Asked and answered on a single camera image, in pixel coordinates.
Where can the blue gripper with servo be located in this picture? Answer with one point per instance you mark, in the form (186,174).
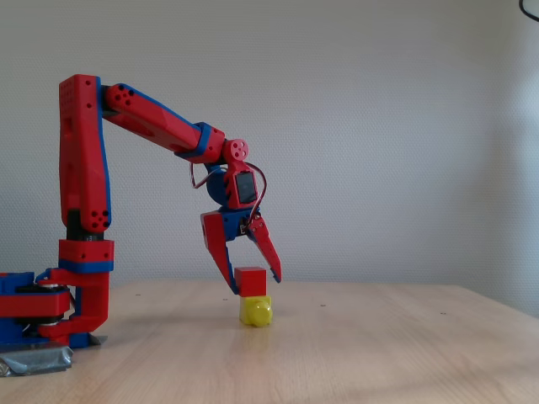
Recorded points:
(231,227)

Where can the red cube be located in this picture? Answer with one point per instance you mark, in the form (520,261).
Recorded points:
(250,282)

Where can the blue and red robot base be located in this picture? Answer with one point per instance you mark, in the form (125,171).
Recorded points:
(17,305)

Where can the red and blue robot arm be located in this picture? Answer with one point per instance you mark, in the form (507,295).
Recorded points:
(82,168)

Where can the yellow block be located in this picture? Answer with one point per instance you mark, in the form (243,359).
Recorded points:
(257,311)

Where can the grey duct tape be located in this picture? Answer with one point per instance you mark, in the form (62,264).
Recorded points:
(33,359)

